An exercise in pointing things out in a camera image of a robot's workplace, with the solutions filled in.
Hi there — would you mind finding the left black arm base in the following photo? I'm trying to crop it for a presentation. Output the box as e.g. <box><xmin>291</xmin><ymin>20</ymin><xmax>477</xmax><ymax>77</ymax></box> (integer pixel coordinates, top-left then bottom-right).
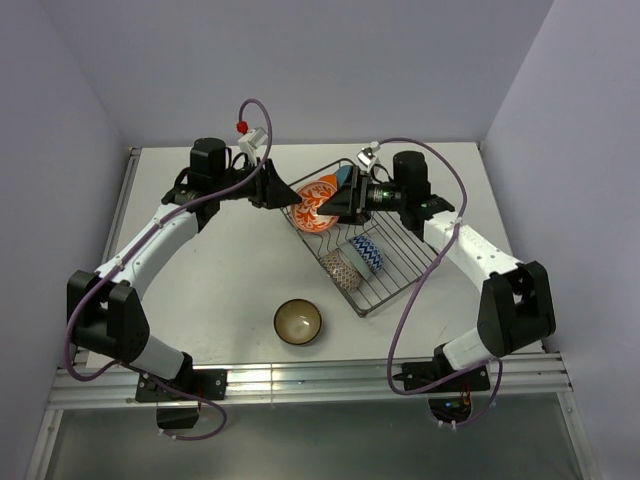
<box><xmin>134</xmin><ymin>369</ymin><xmax>227</xmax><ymax>431</ymax></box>

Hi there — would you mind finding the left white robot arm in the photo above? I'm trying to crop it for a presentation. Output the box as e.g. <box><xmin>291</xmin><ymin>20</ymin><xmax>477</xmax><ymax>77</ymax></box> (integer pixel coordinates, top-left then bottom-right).
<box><xmin>65</xmin><ymin>129</ymin><xmax>301</xmax><ymax>399</ymax></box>

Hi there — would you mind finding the blue ceramic bowl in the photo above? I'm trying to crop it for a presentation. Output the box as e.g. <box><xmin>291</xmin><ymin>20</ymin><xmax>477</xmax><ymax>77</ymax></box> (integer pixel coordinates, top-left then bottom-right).
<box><xmin>334</xmin><ymin>165</ymin><xmax>352</xmax><ymax>188</ymax></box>

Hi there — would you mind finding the brown patterned bowl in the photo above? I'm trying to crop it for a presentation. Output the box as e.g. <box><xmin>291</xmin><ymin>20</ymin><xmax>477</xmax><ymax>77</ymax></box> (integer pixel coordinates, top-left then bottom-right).
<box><xmin>320</xmin><ymin>249</ymin><xmax>362</xmax><ymax>291</ymax></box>

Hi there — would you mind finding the orange floral bowl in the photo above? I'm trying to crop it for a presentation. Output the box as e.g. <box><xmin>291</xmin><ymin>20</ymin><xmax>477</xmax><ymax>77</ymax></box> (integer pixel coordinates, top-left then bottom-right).
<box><xmin>291</xmin><ymin>180</ymin><xmax>339</xmax><ymax>233</ymax></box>

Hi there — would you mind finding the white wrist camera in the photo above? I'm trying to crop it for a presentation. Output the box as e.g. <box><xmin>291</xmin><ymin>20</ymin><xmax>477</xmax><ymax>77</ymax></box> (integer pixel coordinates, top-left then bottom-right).
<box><xmin>356</xmin><ymin>141</ymin><xmax>381</xmax><ymax>173</ymax></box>
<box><xmin>236</xmin><ymin>120</ymin><xmax>269</xmax><ymax>158</ymax></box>

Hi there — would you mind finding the orange patterned bowl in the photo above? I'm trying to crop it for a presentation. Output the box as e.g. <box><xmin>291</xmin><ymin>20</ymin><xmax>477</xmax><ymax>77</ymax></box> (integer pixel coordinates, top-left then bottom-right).
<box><xmin>348</xmin><ymin>235</ymin><xmax>384</xmax><ymax>274</ymax></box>

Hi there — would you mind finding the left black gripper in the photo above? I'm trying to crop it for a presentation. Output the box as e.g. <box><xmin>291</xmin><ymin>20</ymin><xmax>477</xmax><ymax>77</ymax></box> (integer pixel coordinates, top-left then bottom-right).
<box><xmin>213</xmin><ymin>158</ymin><xmax>302</xmax><ymax>210</ymax></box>

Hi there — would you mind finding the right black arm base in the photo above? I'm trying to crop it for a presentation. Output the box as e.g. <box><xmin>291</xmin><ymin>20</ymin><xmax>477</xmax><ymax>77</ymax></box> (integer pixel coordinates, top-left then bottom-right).
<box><xmin>393</xmin><ymin>360</ymin><xmax>491</xmax><ymax>426</ymax></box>

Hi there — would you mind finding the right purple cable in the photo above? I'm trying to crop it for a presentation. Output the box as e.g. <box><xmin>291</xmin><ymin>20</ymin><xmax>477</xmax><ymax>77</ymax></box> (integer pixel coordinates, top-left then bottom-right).
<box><xmin>379</xmin><ymin>137</ymin><xmax>504</xmax><ymax>426</ymax></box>

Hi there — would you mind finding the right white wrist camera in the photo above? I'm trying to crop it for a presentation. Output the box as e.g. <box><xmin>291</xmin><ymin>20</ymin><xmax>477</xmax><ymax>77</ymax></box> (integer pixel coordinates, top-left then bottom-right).
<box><xmin>356</xmin><ymin>141</ymin><xmax>381</xmax><ymax>173</ymax></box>

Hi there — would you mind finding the purple cable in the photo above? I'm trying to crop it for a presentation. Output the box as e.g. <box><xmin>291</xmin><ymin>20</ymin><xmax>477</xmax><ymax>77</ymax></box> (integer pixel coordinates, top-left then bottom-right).
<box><xmin>64</xmin><ymin>98</ymin><xmax>274</xmax><ymax>442</ymax></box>
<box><xmin>379</xmin><ymin>137</ymin><xmax>504</xmax><ymax>426</ymax></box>

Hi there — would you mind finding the orange bowl white inside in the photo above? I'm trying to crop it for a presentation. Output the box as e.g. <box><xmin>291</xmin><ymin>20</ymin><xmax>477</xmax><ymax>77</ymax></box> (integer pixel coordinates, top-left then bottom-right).
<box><xmin>320</xmin><ymin>174</ymin><xmax>338</xmax><ymax>189</ymax></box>

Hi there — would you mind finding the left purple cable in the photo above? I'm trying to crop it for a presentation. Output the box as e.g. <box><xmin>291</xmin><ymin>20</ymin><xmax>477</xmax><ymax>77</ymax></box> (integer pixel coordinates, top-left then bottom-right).
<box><xmin>64</xmin><ymin>98</ymin><xmax>274</xmax><ymax>442</ymax></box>

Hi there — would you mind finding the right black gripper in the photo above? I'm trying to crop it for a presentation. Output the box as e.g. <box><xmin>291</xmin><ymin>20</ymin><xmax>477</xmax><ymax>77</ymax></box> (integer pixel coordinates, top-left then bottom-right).
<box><xmin>317</xmin><ymin>165</ymin><xmax>407</xmax><ymax>226</ymax></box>

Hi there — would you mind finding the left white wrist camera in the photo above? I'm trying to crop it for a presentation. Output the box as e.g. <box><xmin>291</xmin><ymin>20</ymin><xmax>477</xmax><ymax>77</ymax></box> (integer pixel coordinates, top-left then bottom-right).
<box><xmin>236</xmin><ymin>120</ymin><xmax>269</xmax><ymax>158</ymax></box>

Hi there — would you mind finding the olive patterned bowl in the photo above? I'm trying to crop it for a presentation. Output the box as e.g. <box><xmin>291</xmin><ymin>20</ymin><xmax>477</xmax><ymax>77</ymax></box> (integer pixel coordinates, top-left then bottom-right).
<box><xmin>273</xmin><ymin>299</ymin><xmax>323</xmax><ymax>346</ymax></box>

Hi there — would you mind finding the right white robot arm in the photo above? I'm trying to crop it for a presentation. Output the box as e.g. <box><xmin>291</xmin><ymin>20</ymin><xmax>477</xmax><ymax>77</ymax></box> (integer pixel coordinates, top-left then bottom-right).
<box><xmin>318</xmin><ymin>151</ymin><xmax>556</xmax><ymax>390</ymax></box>

